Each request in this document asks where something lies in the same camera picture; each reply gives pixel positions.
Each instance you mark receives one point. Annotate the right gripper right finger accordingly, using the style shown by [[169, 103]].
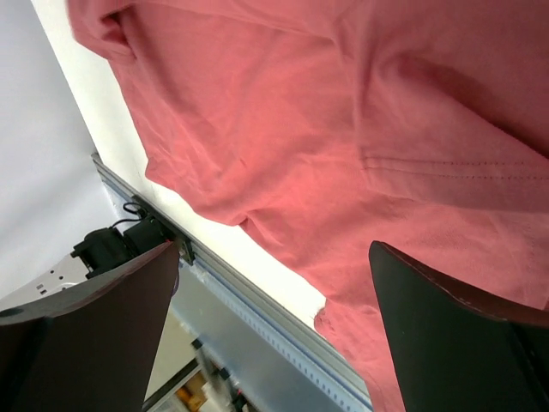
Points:
[[454, 346]]

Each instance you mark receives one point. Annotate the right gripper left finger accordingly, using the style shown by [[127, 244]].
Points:
[[90, 347]]

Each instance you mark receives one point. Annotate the red t shirt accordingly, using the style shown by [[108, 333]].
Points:
[[319, 127]]

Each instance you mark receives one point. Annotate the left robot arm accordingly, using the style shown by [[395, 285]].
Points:
[[101, 250]]

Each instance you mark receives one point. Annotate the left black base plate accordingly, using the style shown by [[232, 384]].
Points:
[[173, 232]]

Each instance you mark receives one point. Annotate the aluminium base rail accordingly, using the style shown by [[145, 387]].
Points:
[[267, 380]]

